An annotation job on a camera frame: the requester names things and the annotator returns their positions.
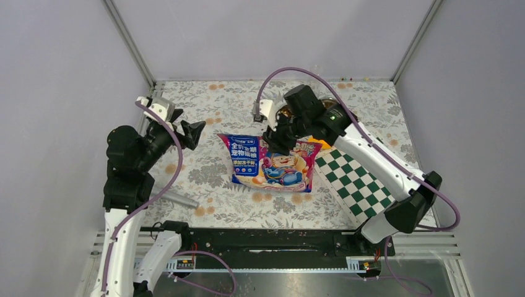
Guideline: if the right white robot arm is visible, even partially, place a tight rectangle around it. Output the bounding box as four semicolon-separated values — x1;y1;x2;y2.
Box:
254;85;443;255

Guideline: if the pink pet food bag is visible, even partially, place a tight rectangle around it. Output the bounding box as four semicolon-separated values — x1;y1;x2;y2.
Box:
217;134;322;192

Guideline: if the floral table mat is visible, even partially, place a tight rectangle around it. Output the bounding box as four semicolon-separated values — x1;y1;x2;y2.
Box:
139;80;440;231

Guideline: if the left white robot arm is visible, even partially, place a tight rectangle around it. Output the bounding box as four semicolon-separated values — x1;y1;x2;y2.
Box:
91;108;206;296

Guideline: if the green white checkerboard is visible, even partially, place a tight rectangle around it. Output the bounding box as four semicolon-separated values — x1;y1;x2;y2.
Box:
315;148;395;227

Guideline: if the grey metal cylinder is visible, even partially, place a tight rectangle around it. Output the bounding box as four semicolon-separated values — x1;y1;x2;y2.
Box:
160;190;199;209

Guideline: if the green double pet bowl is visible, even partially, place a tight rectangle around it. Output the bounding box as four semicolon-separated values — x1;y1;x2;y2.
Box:
276;97;339;118

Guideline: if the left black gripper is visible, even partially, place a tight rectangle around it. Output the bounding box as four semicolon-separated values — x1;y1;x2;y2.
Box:
139;108;206;170

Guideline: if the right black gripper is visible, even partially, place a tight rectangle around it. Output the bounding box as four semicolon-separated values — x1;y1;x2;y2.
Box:
262;111;310;157

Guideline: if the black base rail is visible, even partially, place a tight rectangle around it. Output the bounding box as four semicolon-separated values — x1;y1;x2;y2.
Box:
139;223;394;272

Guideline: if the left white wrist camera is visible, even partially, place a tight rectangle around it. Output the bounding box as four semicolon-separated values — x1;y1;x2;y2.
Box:
136;97;176;123

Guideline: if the orange plastic scoop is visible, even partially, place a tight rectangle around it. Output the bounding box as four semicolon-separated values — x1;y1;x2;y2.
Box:
308;137;331;150

